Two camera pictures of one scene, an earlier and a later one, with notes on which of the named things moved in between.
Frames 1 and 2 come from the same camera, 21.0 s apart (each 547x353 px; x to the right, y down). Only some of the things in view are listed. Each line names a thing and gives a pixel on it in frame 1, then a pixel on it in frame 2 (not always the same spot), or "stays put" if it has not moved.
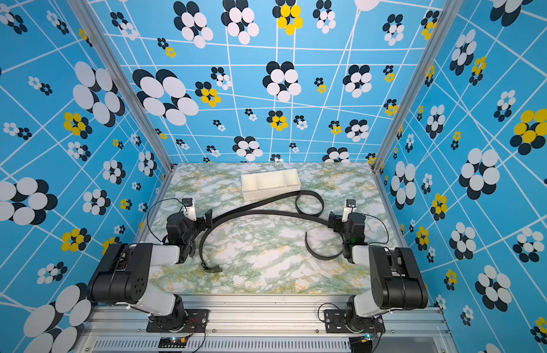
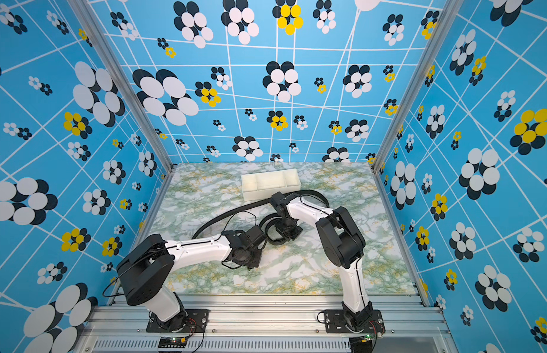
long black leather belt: [309, 203] → [270, 240]
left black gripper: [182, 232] → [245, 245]
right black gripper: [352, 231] → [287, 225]
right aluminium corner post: [412, 99] stays put
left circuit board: [172, 342] stays put
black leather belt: [320, 257] → [267, 199]
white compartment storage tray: [259, 185] stays put
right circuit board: [361, 344] stays put
